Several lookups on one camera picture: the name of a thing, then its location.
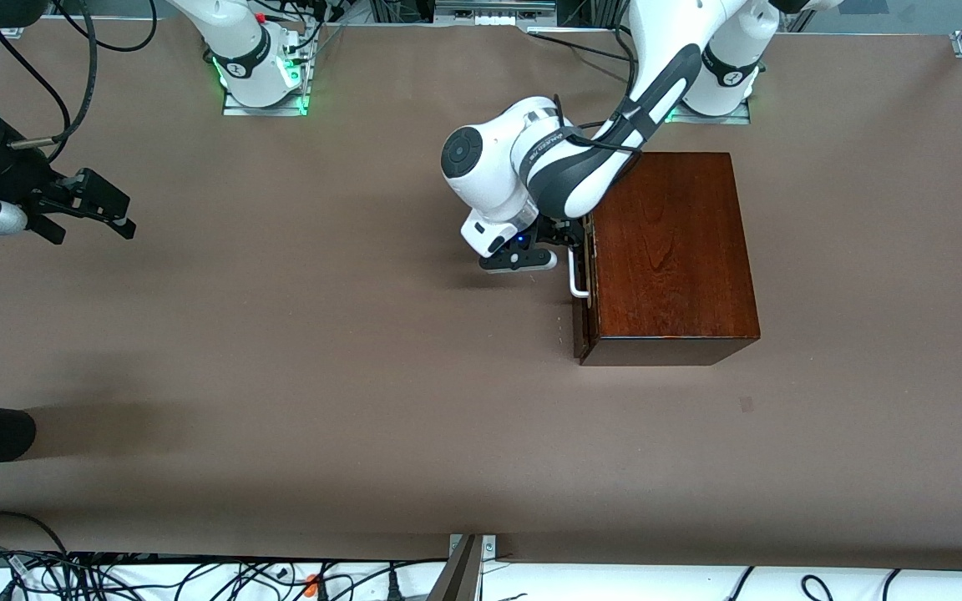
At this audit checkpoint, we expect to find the wooden drawer with white handle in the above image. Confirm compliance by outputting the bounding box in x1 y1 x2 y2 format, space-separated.
568 213 597 360

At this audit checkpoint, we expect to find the dark wooden drawer cabinet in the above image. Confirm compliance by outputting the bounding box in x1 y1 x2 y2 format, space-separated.
579 152 762 366

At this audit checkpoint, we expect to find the grey power strip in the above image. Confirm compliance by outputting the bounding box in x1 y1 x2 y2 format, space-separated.
433 0 559 26

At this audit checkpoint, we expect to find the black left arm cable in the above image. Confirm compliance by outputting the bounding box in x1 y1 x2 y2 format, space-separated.
556 23 645 155

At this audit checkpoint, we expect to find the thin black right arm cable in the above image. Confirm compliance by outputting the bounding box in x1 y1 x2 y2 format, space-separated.
0 25 68 134

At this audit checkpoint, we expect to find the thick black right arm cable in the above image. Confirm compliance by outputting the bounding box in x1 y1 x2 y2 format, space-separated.
45 0 98 161

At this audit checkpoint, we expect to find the hanging black cable loop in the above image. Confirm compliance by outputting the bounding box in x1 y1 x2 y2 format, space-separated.
55 0 158 53

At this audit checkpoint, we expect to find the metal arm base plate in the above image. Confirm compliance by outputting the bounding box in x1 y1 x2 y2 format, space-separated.
222 83 309 117
669 104 752 125

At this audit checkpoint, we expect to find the long black table cable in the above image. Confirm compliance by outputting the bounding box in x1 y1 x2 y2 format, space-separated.
529 32 634 64

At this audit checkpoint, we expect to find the black looped cable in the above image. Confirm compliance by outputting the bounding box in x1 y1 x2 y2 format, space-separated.
0 511 73 560

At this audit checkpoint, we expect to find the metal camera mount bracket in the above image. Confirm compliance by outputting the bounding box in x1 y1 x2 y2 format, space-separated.
427 534 499 601

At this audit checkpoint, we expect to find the tangled black cable bundle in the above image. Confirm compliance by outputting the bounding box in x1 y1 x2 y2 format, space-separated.
0 544 448 601

